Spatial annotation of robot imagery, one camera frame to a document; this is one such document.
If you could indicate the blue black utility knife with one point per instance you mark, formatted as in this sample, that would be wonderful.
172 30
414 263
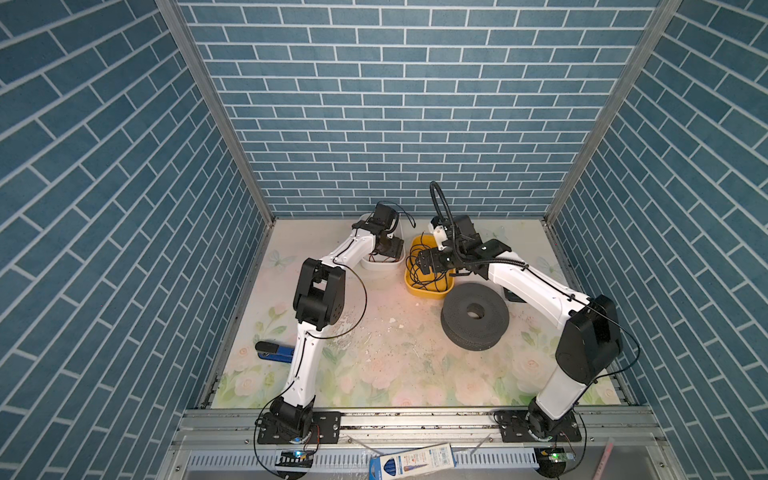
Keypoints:
270 351

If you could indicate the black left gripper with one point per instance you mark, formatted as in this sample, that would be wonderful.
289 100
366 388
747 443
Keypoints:
393 248

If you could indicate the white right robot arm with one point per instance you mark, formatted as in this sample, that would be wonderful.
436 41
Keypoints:
590 338

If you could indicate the metal frame corner post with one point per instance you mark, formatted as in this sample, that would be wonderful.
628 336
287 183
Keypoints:
657 24
180 32

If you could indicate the pink pencil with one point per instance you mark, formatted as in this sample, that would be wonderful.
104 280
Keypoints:
601 466

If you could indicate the metal frame corner post left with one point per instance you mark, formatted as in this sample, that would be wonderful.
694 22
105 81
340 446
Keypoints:
180 32

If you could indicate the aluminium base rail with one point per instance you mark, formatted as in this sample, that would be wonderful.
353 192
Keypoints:
221 444

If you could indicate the white blue pen box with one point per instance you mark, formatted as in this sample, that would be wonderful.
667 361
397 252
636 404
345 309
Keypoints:
413 462

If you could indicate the metal frame corner post right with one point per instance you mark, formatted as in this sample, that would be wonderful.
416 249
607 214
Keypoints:
657 24

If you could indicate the white plastic tub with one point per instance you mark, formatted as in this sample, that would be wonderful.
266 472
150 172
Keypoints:
378 263

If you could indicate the yellow plastic tub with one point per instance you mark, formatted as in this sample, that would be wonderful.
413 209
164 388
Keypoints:
429 286

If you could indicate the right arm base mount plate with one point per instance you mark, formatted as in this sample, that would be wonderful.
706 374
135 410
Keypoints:
520 426

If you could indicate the black desk calculator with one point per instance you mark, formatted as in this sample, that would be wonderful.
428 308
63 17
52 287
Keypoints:
511 296

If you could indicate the dark grey perforated spool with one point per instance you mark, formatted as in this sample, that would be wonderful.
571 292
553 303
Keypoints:
474 316

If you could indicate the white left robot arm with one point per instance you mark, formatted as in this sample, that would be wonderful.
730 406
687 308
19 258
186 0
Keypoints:
318 303

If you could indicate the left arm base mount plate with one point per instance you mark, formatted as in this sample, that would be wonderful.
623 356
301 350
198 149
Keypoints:
320 427

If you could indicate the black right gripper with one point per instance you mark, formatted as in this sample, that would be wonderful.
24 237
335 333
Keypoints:
434 263

